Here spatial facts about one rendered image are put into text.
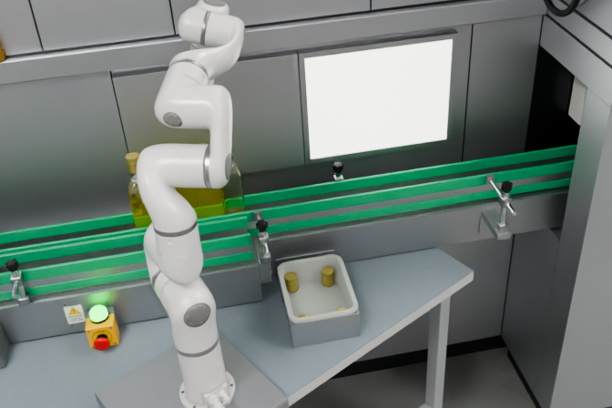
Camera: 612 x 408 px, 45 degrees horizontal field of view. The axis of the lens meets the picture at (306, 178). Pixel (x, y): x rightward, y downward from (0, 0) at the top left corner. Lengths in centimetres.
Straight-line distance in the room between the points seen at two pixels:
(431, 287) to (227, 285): 54
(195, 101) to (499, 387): 176
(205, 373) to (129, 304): 40
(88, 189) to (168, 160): 73
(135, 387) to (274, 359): 33
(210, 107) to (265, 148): 66
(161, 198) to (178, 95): 20
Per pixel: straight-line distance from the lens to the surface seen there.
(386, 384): 277
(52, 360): 199
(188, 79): 145
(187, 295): 151
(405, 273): 206
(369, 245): 207
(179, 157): 140
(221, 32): 161
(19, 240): 209
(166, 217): 140
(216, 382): 168
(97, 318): 192
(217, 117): 139
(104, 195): 212
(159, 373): 182
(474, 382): 280
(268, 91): 195
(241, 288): 195
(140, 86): 192
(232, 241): 187
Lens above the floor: 212
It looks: 34 degrees down
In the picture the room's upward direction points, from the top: 4 degrees counter-clockwise
